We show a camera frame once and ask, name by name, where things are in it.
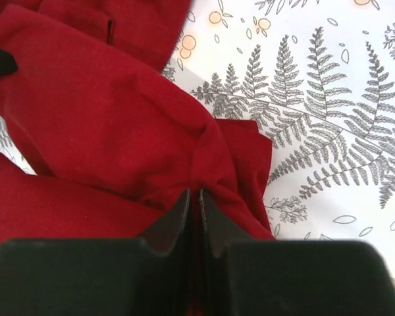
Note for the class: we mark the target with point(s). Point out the floral patterned table mat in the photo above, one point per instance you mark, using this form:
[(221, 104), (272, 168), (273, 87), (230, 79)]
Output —
[(321, 138)]

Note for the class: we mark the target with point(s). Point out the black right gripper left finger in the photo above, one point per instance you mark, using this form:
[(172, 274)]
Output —
[(145, 275)]

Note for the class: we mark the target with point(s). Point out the red t shirt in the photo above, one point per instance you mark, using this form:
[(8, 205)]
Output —
[(111, 141)]

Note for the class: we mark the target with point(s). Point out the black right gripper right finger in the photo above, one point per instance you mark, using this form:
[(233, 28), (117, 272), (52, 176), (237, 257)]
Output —
[(245, 276)]

